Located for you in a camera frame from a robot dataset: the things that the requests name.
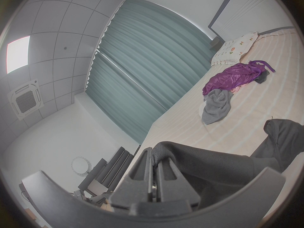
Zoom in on dark bedside table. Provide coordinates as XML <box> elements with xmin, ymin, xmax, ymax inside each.
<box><xmin>209</xmin><ymin>38</ymin><xmax>225</xmax><ymax>51</ymax></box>

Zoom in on bed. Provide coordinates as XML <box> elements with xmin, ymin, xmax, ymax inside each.
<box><xmin>112</xmin><ymin>0</ymin><xmax>304</xmax><ymax>225</ymax></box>

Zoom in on pink garment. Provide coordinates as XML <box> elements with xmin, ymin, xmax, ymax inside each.
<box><xmin>229</xmin><ymin>83</ymin><xmax>247</xmax><ymax>93</ymax></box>

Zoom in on square ceiling light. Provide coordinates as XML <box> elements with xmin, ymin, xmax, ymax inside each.
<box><xmin>6</xmin><ymin>35</ymin><xmax>31</xmax><ymax>74</ymax></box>

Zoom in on black shorts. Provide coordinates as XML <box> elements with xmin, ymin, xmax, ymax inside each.
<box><xmin>152</xmin><ymin>118</ymin><xmax>304</xmax><ymax>211</ymax></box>

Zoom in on purple garment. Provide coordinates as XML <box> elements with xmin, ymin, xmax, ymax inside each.
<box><xmin>202</xmin><ymin>60</ymin><xmax>276</xmax><ymax>95</ymax></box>

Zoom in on dark grey garment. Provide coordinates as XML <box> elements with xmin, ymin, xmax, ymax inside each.
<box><xmin>255</xmin><ymin>70</ymin><xmax>269</xmax><ymax>84</ymax></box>

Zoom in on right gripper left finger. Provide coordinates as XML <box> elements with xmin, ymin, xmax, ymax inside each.
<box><xmin>110</xmin><ymin>147</ymin><xmax>153</xmax><ymax>211</ymax></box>

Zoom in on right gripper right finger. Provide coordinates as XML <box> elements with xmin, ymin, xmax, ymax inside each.
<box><xmin>155</xmin><ymin>159</ymin><xmax>200</xmax><ymax>206</ymax></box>

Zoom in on round wall mirror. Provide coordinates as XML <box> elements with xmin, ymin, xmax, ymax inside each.
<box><xmin>71</xmin><ymin>157</ymin><xmax>90</xmax><ymax>175</ymax></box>

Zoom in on dark grey dressing table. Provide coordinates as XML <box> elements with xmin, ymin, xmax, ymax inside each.
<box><xmin>78</xmin><ymin>158</ymin><xmax>107</xmax><ymax>196</ymax></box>

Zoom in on ceiling air conditioner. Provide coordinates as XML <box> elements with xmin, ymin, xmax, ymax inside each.
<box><xmin>7</xmin><ymin>79</ymin><xmax>45</xmax><ymax>121</ymax></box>

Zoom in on white printed pillow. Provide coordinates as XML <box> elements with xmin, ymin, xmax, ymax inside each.
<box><xmin>211</xmin><ymin>32</ymin><xmax>259</xmax><ymax>67</ymax></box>

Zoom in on dark grey chest of drawers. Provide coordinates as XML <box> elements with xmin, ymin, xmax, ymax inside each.
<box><xmin>102</xmin><ymin>146</ymin><xmax>134</xmax><ymax>187</ymax></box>

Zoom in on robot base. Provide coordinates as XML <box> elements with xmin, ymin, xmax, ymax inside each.
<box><xmin>72</xmin><ymin>190</ymin><xmax>111</xmax><ymax>205</ymax></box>

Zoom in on blue-green curtain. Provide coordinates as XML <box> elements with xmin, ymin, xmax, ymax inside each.
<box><xmin>84</xmin><ymin>52</ymin><xmax>168</xmax><ymax>145</ymax></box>
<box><xmin>96</xmin><ymin>0</ymin><xmax>216</xmax><ymax>110</ymax></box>

